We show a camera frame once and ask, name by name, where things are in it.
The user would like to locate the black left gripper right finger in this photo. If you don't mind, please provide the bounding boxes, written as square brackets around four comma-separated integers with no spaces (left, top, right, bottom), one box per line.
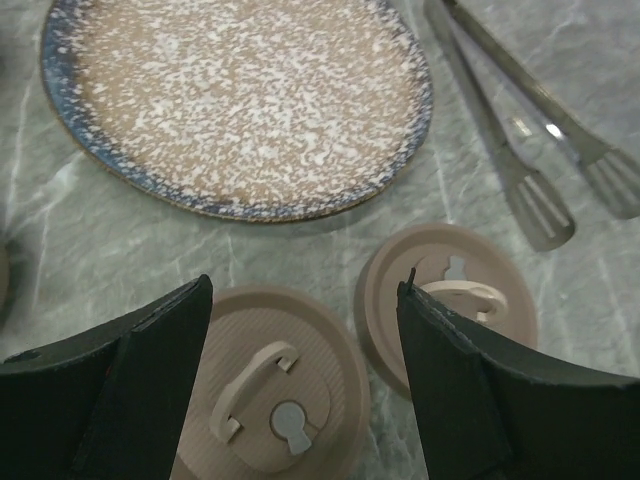
[397,280,639,479]

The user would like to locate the metal serving tongs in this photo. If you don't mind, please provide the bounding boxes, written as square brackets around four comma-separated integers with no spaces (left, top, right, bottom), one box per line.
[424,1,639,252]

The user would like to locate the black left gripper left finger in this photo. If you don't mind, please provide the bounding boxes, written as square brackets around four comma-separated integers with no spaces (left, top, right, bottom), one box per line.
[1,275,213,479]

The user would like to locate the near steel lunch tin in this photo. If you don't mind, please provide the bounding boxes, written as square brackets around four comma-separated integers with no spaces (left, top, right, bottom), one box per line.
[0,242,10,321]

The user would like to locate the speckled ceramic plate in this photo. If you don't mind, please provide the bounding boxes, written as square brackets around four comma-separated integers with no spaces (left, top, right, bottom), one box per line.
[41,1,433,222]

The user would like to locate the brown lid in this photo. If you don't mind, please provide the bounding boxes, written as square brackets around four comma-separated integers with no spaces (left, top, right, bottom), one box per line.
[172,286,371,479]
[354,223,538,399]

